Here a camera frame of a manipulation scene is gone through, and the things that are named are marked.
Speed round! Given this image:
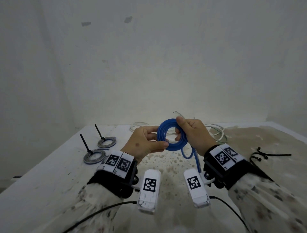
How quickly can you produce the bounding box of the person's left hand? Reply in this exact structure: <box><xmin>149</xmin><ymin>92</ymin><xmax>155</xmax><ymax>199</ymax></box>
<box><xmin>121</xmin><ymin>126</ymin><xmax>169</xmax><ymax>165</ymax></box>

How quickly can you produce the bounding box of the person's right hand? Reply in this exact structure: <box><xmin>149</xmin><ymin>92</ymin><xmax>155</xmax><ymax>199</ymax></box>
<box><xmin>175</xmin><ymin>117</ymin><xmax>220</xmax><ymax>157</ymax></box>

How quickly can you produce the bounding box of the thin clear cable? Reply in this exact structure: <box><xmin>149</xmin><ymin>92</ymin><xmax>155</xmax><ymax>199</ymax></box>
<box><xmin>129</xmin><ymin>111</ymin><xmax>185</xmax><ymax>133</ymax></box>

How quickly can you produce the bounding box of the white cable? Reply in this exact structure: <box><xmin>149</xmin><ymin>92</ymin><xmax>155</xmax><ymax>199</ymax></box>
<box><xmin>204</xmin><ymin>124</ymin><xmax>228</xmax><ymax>144</ymax></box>

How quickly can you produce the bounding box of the blue wire coil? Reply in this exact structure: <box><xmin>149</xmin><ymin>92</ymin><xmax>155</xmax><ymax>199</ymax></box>
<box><xmin>157</xmin><ymin>118</ymin><xmax>201</xmax><ymax>173</ymax></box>

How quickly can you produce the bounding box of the clear blue-striped cable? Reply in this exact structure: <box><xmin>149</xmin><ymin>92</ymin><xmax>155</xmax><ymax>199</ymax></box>
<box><xmin>98</xmin><ymin>136</ymin><xmax>117</xmax><ymax>149</ymax></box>
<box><xmin>83</xmin><ymin>148</ymin><xmax>110</xmax><ymax>165</ymax></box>

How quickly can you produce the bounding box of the bundle of black cable ties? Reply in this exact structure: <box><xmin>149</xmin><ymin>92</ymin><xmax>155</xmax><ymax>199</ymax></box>
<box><xmin>249</xmin><ymin>147</ymin><xmax>292</xmax><ymax>164</ymax></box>

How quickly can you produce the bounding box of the person's right forearm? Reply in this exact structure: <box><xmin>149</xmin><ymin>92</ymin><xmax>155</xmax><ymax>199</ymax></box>
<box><xmin>226</xmin><ymin>173</ymin><xmax>307</xmax><ymax>233</ymax></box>

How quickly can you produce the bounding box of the person's left forearm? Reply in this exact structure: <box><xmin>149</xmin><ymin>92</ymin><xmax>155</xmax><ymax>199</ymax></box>
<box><xmin>43</xmin><ymin>183</ymin><xmax>135</xmax><ymax>233</ymax></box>

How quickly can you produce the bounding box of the black left wristband with markers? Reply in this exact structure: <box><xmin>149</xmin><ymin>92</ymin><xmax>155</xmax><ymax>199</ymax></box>
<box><xmin>87</xmin><ymin>150</ymin><xmax>139</xmax><ymax>199</ymax></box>

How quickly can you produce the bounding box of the black wristband with markers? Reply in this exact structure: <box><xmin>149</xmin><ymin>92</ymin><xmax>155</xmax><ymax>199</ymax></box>
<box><xmin>87</xmin><ymin>150</ymin><xmax>139</xmax><ymax>199</ymax></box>
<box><xmin>203</xmin><ymin>143</ymin><xmax>274</xmax><ymax>190</ymax></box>

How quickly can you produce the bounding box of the black right wristband with markers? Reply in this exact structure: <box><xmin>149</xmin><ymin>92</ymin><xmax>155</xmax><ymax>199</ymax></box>
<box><xmin>203</xmin><ymin>143</ymin><xmax>274</xmax><ymax>190</ymax></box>

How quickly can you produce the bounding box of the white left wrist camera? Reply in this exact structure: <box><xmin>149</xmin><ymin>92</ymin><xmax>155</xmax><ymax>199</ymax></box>
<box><xmin>137</xmin><ymin>169</ymin><xmax>161</xmax><ymax>215</ymax></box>

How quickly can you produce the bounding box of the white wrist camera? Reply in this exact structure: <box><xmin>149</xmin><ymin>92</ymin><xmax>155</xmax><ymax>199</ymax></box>
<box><xmin>183</xmin><ymin>168</ymin><xmax>213</xmax><ymax>209</ymax></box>
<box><xmin>137</xmin><ymin>169</ymin><xmax>161</xmax><ymax>215</ymax></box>

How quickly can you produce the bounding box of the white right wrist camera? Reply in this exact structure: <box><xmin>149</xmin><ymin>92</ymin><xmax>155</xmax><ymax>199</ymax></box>
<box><xmin>183</xmin><ymin>168</ymin><xmax>213</xmax><ymax>209</ymax></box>

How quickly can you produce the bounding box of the black left camera lead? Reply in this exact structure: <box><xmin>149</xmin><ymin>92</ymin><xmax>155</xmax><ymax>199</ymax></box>
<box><xmin>63</xmin><ymin>201</ymin><xmax>138</xmax><ymax>233</ymax></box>

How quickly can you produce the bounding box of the black camera lead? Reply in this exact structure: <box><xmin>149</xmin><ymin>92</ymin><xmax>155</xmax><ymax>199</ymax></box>
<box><xmin>209</xmin><ymin>196</ymin><xmax>250</xmax><ymax>232</ymax></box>
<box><xmin>63</xmin><ymin>201</ymin><xmax>138</xmax><ymax>233</ymax></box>

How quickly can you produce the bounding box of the black right camera lead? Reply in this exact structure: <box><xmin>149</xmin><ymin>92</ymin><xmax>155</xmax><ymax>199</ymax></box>
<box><xmin>209</xmin><ymin>196</ymin><xmax>250</xmax><ymax>232</ymax></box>

